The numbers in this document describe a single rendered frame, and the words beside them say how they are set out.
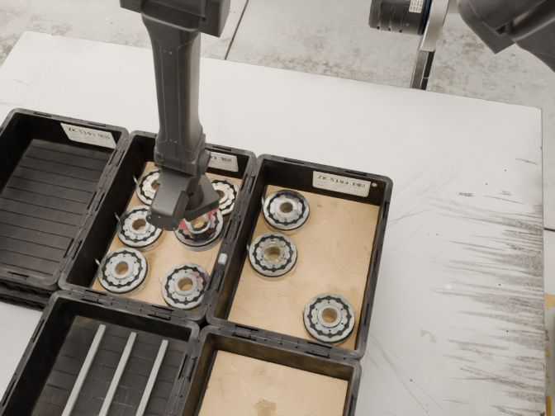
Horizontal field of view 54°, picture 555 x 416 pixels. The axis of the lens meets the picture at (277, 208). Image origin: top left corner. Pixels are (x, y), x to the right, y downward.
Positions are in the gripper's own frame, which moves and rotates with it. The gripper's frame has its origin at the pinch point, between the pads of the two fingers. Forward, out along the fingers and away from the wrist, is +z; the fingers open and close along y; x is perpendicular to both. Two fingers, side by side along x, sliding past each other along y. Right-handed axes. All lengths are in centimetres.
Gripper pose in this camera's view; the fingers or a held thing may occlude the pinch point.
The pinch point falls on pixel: (196, 219)
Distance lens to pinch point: 112.5
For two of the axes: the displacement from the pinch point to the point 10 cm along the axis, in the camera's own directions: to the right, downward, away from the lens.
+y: 8.7, -4.5, 2.1
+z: 0.4, 4.8, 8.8
